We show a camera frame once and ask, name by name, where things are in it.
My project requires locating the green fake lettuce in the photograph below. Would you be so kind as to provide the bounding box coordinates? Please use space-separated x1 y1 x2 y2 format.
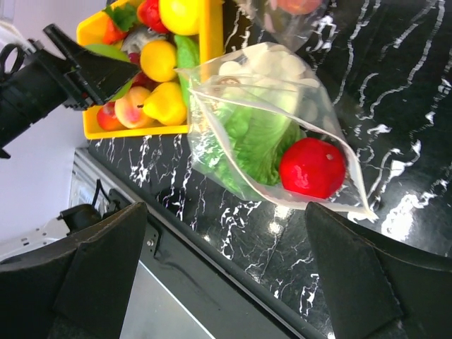
217 87 306 186

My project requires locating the yellow fake apple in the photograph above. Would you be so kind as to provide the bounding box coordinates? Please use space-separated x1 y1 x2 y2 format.
158 0 206 36

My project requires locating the orange fake carrot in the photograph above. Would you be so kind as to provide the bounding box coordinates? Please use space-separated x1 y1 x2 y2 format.
102 3 138 44

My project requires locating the yellow fake lemon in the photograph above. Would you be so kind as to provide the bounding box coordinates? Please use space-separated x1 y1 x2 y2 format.
140 40 177 83

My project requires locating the red fake tomato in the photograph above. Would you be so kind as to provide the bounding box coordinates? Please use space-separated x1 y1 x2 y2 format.
279 137 347 199

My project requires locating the polka dot zip bag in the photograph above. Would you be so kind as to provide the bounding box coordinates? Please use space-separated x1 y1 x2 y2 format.
236 0 329 52

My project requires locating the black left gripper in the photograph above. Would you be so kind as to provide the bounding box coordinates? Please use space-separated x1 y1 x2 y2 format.
1 24 138 159

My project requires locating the yellow fake pear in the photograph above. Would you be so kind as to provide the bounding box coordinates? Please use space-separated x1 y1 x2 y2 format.
143 82 187 126

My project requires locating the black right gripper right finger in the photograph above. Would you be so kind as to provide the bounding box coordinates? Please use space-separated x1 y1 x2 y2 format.
305 203 451 338

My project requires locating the yellow plastic tray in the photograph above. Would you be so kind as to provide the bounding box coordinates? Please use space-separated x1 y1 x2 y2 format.
76 1 224 140

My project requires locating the green fake apple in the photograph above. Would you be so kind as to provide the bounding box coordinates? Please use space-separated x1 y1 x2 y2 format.
85 44 133 102

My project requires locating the red wax apple fake fruit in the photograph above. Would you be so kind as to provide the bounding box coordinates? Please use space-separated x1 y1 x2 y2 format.
136 0 170 34

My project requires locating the pink yellow fake peach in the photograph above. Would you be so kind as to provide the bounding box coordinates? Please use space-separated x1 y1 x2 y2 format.
114 86 153 129

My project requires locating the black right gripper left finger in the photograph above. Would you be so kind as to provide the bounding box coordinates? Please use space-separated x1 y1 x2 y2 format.
1 203 148 338

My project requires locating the orange fake orange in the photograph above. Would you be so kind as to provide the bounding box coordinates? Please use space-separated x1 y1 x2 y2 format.
96 102 125 131

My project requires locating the green fake bitter gourd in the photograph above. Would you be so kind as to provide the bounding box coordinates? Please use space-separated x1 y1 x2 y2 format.
174 35 200 108

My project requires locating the clear zip top bag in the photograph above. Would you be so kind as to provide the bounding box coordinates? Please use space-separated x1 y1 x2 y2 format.
178 42 376 220

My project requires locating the grey fake fish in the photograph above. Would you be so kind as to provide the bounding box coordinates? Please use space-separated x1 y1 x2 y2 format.
121 26 167 54

